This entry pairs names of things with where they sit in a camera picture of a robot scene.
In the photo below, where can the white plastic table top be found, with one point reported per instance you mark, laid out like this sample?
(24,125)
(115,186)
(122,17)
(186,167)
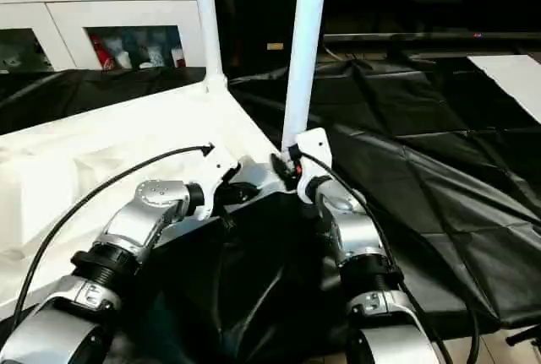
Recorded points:
(84,153)

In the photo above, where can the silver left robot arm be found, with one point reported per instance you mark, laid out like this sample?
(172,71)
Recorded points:
(127,246)

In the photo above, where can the black table mat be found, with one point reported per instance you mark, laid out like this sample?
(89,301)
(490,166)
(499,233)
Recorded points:
(423,178)

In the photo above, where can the small yellow label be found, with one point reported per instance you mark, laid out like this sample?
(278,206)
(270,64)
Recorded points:
(275,46)

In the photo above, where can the white flat sheet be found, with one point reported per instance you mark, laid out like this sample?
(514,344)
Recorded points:
(517,81)

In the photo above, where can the white glass-door cabinet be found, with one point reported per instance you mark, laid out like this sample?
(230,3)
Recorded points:
(93,13)

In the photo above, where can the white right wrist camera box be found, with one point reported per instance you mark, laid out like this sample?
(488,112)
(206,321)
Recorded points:
(316,146)

